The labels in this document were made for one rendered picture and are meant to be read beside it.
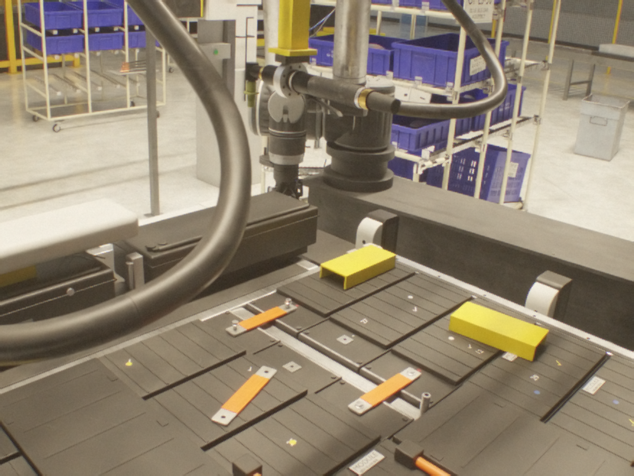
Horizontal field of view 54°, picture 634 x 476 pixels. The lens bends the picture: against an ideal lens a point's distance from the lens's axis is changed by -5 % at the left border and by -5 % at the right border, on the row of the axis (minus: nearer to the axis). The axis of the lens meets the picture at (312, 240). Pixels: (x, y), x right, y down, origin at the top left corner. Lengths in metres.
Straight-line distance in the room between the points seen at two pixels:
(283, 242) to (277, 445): 0.59
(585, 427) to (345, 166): 1.39
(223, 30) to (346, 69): 1.99
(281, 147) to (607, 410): 1.17
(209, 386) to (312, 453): 0.21
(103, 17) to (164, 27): 6.35
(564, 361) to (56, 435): 0.81
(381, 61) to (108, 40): 3.95
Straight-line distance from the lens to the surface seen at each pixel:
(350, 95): 1.33
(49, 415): 0.96
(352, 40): 1.91
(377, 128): 2.14
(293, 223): 1.38
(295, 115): 1.83
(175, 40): 0.65
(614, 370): 1.18
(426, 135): 3.48
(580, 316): 1.93
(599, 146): 7.14
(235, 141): 0.60
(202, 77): 0.64
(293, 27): 1.47
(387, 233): 1.66
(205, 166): 5.07
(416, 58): 3.54
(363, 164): 2.16
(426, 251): 2.06
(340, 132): 2.14
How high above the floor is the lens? 1.59
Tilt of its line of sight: 23 degrees down
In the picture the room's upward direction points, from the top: 3 degrees clockwise
